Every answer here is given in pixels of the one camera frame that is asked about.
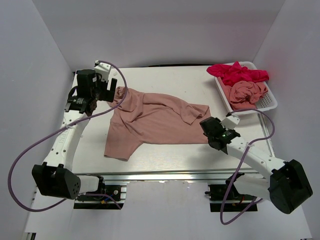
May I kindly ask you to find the dusty pink t shirt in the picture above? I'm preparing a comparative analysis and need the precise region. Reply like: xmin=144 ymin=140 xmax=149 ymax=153
xmin=104 ymin=87 xmax=211 ymax=161

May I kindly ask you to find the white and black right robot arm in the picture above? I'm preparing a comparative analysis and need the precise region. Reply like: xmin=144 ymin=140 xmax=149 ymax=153
xmin=200 ymin=115 xmax=313 ymax=214

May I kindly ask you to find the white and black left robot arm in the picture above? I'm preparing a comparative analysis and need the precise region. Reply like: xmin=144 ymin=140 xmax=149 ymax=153
xmin=31 ymin=65 xmax=117 ymax=200

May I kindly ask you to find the coral pink t shirt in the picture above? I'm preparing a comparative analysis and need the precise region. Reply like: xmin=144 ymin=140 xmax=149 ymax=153
xmin=227 ymin=81 xmax=269 ymax=110

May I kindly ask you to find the white perforated plastic basket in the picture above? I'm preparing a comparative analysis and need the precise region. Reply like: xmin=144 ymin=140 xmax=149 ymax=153
xmin=213 ymin=61 xmax=278 ymax=112

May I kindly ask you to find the magenta t shirt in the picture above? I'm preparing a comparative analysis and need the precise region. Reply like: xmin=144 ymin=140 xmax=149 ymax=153
xmin=206 ymin=61 xmax=270 ymax=87

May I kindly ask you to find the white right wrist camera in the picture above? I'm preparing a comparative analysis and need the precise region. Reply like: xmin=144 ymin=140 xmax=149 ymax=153
xmin=220 ymin=113 xmax=240 ymax=130

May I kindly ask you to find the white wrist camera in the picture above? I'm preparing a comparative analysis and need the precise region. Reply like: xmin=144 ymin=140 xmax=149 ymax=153
xmin=220 ymin=113 xmax=240 ymax=130
xmin=94 ymin=60 xmax=112 ymax=83

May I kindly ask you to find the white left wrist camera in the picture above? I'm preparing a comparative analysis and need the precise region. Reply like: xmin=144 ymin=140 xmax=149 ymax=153
xmin=94 ymin=60 xmax=112 ymax=83

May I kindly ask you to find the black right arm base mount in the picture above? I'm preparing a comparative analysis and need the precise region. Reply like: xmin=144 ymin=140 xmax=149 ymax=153
xmin=204 ymin=183 xmax=258 ymax=213

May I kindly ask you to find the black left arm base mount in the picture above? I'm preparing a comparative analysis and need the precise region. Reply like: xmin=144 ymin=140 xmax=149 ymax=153
xmin=73 ymin=184 xmax=127 ymax=210

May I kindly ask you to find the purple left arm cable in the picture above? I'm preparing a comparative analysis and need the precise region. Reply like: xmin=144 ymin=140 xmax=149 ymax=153
xmin=7 ymin=59 xmax=130 ymax=212

